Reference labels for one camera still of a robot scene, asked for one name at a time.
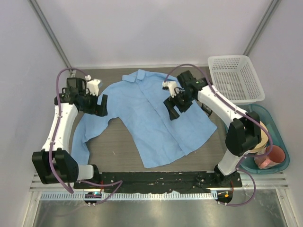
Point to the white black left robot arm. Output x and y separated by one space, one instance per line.
53 163

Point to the teal plastic tray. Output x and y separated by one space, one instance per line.
265 117

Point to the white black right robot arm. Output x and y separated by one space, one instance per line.
244 132

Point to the cream bird pattern plate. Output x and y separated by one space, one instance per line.
259 147

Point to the white plastic mesh basket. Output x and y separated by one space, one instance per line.
234 76

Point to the light blue button shirt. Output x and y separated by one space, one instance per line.
138 100

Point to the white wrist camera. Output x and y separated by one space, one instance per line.
170 86
92 85

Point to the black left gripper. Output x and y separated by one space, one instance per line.
101 109

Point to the white slotted cable duct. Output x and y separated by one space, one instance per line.
88 196

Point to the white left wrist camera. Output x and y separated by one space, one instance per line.
92 85

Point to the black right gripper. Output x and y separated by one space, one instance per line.
170 103

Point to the black brooch box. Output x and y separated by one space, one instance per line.
207 110

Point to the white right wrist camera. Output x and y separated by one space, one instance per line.
170 86

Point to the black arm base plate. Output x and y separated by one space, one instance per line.
167 182

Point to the pink ceramic mug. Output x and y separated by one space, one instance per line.
275 157

